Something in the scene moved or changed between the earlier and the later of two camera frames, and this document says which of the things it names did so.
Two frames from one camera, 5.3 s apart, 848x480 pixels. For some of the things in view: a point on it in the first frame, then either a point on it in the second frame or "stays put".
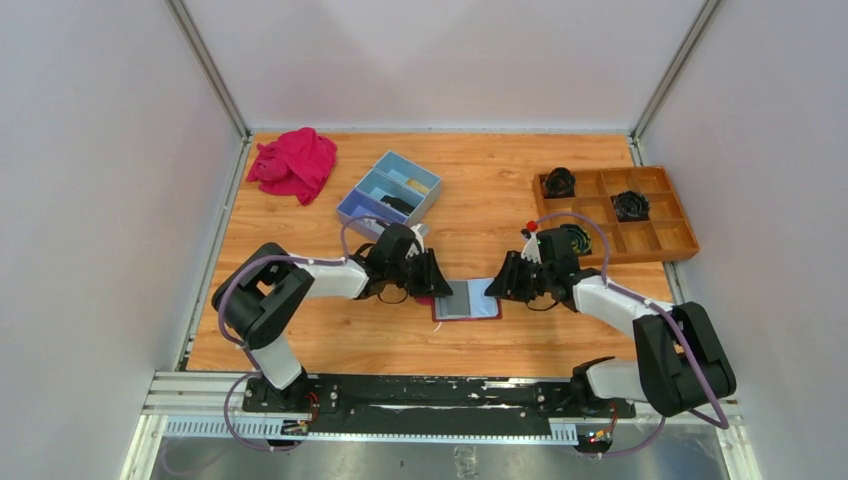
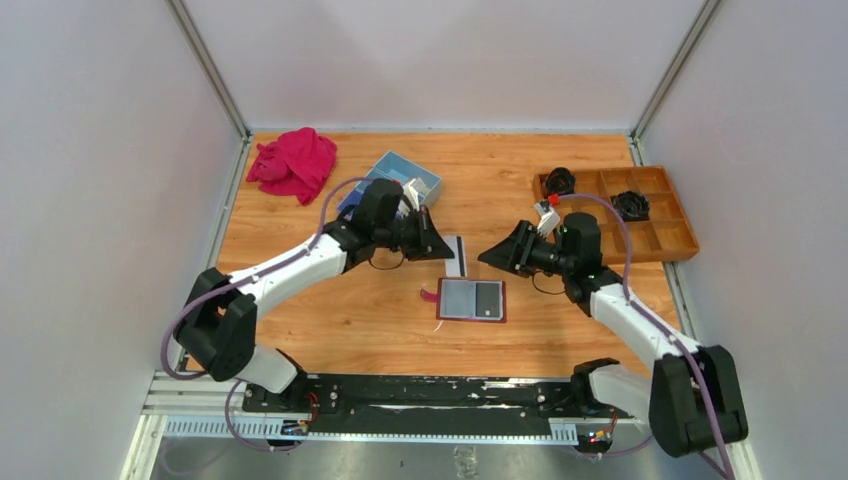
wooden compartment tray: (668, 232) stays put
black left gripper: (419, 273) → (423, 232)
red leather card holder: (467, 302) stays put
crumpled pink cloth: (298, 163) stays put
